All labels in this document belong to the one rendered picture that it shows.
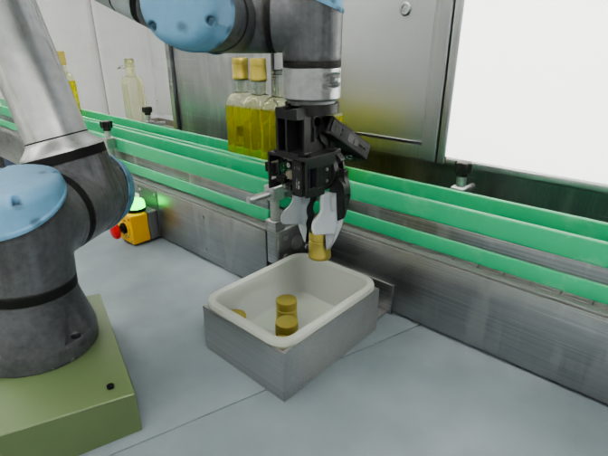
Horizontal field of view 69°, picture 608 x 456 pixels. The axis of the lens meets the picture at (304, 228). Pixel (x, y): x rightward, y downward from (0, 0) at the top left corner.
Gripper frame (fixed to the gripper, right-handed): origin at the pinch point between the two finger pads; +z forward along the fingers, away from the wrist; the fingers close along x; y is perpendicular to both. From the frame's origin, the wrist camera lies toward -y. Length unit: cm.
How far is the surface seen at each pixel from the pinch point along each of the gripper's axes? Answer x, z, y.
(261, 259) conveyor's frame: -16.1, 10.3, -2.5
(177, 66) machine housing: -86, -20, -35
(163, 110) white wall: -590, 71, -335
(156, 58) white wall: -592, -4, -335
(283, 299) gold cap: -3.4, 10.6, 4.8
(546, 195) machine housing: 22.4, -2.8, -33.8
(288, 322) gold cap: 1.3, 10.6, 8.8
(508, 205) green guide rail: 20.3, -4.0, -20.9
